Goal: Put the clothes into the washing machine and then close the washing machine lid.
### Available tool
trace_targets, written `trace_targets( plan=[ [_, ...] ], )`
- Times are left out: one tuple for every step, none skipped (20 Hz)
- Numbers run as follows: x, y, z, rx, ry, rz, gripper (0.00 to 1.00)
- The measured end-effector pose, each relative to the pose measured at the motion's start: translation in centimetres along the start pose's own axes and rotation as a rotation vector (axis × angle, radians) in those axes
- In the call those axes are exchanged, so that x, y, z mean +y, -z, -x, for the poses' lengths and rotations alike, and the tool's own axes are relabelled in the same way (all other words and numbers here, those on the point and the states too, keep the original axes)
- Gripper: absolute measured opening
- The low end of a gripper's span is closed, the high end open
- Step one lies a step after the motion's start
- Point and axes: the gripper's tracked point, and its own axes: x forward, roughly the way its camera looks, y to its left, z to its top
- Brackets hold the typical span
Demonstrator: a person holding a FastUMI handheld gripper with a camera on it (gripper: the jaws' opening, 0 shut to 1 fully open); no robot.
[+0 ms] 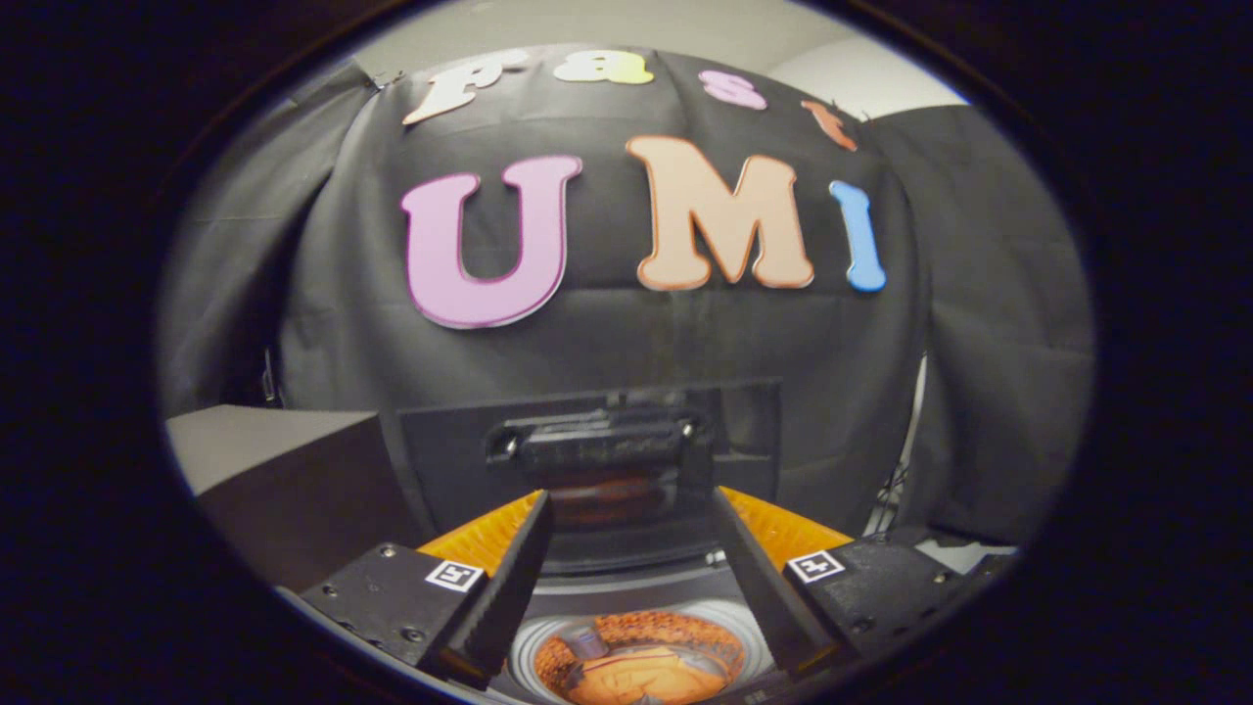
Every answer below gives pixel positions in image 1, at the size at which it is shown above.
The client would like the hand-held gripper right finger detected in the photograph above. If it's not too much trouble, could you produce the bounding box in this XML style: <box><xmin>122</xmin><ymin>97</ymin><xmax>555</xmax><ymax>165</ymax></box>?
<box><xmin>709</xmin><ymin>487</ymin><xmax>971</xmax><ymax>679</ymax></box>

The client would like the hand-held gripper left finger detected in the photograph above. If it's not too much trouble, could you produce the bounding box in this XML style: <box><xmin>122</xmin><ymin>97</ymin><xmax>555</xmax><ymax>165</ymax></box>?
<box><xmin>296</xmin><ymin>492</ymin><xmax>556</xmax><ymax>689</ymax></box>

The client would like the orange garment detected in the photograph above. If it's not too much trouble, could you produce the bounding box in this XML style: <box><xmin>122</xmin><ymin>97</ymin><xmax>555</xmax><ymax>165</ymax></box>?
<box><xmin>534</xmin><ymin>611</ymin><xmax>748</xmax><ymax>705</ymax></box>

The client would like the black stand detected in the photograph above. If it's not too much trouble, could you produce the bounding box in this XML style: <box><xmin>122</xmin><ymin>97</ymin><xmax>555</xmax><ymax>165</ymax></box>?
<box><xmin>869</xmin><ymin>354</ymin><xmax>928</xmax><ymax>536</ymax></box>

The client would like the white and black cabinet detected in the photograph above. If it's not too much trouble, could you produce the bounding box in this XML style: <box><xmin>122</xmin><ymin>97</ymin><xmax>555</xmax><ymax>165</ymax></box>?
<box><xmin>164</xmin><ymin>405</ymin><xmax>434</xmax><ymax>594</ymax></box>

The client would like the black backdrop cloth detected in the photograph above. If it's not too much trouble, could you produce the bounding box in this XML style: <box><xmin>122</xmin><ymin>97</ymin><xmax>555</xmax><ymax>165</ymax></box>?
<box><xmin>157</xmin><ymin>44</ymin><xmax>1095</xmax><ymax>549</ymax></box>

